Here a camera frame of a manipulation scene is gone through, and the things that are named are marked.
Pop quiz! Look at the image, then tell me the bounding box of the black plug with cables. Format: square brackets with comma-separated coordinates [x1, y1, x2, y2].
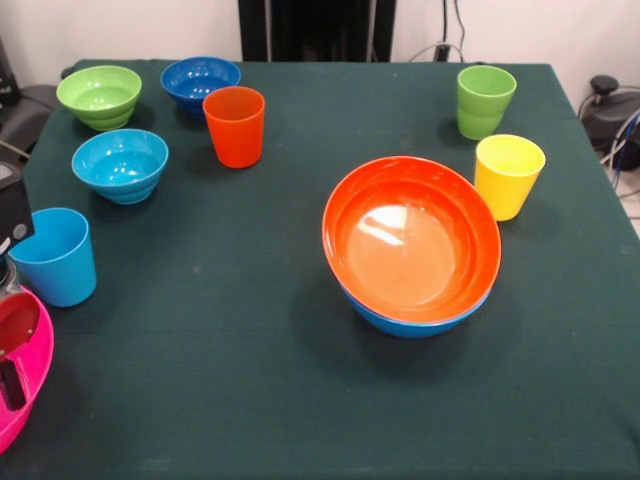
[407, 0, 469, 63]

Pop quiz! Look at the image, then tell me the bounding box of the green cup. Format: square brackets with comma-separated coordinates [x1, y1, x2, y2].
[456, 64, 518, 141]

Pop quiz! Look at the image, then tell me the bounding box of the bundle of floor cables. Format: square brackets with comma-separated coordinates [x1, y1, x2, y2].
[599, 107, 640, 221]

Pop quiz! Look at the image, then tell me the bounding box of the dark blue ribbed bowl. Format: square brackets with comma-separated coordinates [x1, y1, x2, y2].
[159, 55, 243, 119]

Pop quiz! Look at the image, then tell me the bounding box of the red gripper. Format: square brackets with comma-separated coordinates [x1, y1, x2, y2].
[0, 292, 41, 412]

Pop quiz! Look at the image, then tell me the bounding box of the light blue cup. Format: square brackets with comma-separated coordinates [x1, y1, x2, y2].
[7, 207, 98, 308]

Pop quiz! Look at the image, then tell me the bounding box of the green ribbed bowl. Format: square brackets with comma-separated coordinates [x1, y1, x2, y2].
[55, 64, 143, 132]

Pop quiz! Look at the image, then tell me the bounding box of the large orange bowl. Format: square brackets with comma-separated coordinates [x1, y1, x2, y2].
[321, 155, 503, 324]

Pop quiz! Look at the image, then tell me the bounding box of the orange cup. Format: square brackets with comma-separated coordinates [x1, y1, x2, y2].
[202, 86, 266, 170]

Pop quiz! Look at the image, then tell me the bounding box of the dark green tablecloth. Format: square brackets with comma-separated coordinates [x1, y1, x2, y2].
[0, 58, 640, 480]

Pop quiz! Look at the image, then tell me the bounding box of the large pink bowl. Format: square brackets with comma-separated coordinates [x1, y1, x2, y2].
[0, 284, 55, 456]

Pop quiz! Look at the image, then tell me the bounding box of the large blue bowl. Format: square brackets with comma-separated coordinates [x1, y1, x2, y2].
[339, 279, 494, 340]

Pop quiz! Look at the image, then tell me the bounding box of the light blue ribbed bowl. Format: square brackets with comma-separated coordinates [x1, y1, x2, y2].
[71, 128, 170, 206]

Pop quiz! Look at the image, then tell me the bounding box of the yellow cup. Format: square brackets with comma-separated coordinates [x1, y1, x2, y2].
[473, 133, 547, 222]

